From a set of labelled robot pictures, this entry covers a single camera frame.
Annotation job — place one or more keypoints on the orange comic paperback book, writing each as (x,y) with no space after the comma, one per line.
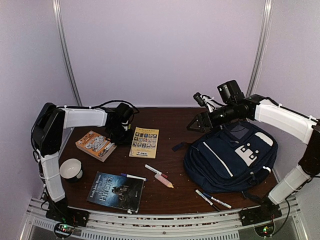
(96,145)

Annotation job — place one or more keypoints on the left corner aluminium post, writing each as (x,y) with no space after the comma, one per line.
(65,52)

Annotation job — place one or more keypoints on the yellow paperback book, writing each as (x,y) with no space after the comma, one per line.
(144,144)

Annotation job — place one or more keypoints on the front aluminium rail frame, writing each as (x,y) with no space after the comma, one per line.
(224,225)

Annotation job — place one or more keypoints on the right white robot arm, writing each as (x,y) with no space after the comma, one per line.
(297,135)

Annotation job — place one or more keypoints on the red capped white marker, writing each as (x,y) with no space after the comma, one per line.
(155,171)

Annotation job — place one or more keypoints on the purple capped white marker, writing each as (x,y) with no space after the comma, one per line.
(134,177)

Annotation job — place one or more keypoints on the dark Wuthering Heights book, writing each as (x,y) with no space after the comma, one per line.
(116,191)

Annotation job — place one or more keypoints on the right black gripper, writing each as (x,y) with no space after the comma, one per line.
(200,117)

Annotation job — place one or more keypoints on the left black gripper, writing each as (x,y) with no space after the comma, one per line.
(129,138)

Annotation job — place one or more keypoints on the black capped white pen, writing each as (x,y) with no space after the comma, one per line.
(207,200)

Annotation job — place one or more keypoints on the corner aluminium post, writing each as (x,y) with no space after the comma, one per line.
(65,52)
(261,47)

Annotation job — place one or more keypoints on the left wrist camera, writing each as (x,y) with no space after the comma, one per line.
(126,124)

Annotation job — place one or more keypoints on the blue capped white pen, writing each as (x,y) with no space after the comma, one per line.
(218,201)

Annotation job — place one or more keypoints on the navy blue backpack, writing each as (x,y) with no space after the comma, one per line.
(231,158)

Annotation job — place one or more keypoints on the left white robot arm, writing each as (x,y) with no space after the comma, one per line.
(47,133)

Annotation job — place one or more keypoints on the right corner aluminium post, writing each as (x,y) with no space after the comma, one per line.
(261,47)

